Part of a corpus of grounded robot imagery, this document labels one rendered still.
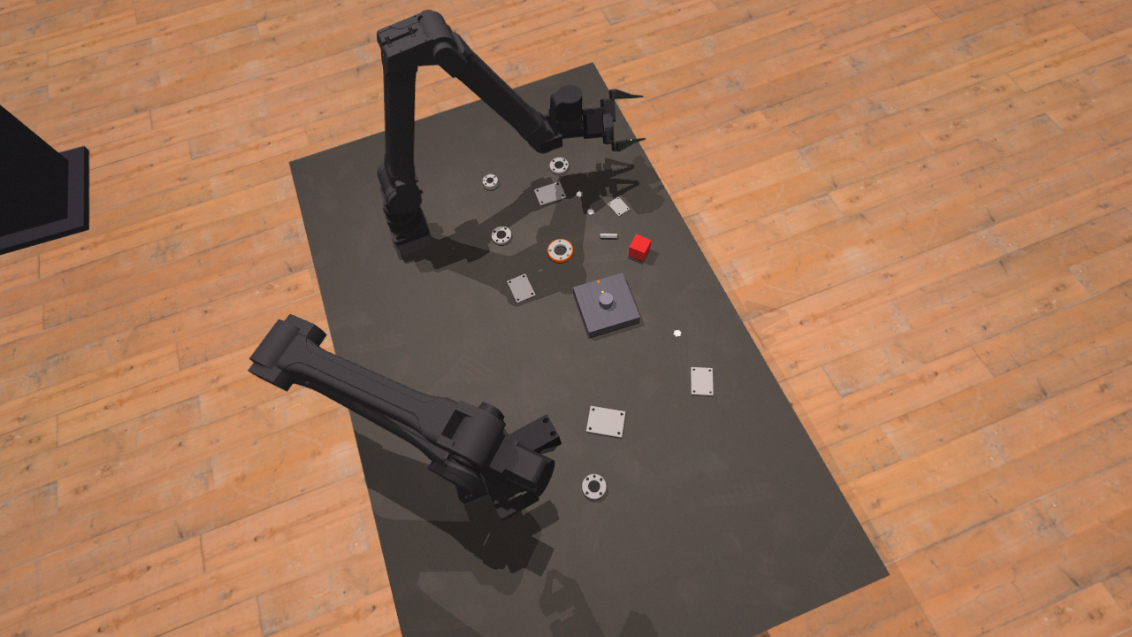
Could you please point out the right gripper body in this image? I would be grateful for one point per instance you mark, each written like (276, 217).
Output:
(500, 491)

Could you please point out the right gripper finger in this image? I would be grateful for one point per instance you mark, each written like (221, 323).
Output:
(530, 499)

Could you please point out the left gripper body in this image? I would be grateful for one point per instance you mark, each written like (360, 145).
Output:
(609, 106)

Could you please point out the red cube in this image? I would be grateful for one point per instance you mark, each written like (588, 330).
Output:
(639, 247)

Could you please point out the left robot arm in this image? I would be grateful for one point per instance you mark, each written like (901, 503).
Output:
(418, 41)

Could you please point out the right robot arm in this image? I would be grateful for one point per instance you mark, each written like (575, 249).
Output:
(480, 444)

